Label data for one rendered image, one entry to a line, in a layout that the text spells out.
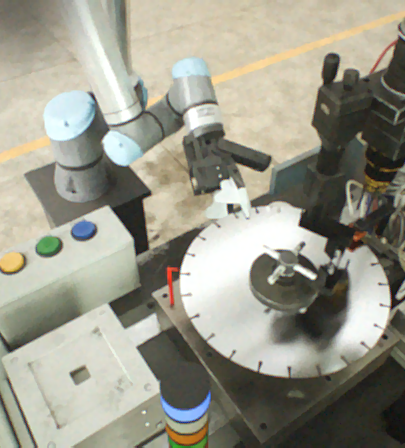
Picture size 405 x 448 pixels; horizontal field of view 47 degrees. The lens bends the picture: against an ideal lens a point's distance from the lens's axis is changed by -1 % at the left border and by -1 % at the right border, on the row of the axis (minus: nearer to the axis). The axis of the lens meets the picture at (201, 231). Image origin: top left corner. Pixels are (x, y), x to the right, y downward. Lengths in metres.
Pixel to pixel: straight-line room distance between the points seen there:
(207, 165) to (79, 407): 0.47
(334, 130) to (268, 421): 0.43
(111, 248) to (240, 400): 0.35
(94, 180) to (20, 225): 1.14
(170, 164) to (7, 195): 0.82
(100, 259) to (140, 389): 0.27
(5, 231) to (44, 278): 1.42
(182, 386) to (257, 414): 0.34
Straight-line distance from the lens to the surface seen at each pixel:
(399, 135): 0.66
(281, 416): 0.76
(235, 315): 0.71
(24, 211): 2.33
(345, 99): 0.59
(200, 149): 0.91
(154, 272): 1.01
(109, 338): 0.76
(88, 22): 0.90
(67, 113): 1.08
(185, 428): 0.46
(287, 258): 0.71
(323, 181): 0.66
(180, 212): 2.17
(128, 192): 1.19
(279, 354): 0.68
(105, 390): 0.72
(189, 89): 0.95
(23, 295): 0.86
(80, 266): 0.86
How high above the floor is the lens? 1.55
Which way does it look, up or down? 48 degrees down
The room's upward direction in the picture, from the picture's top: straight up
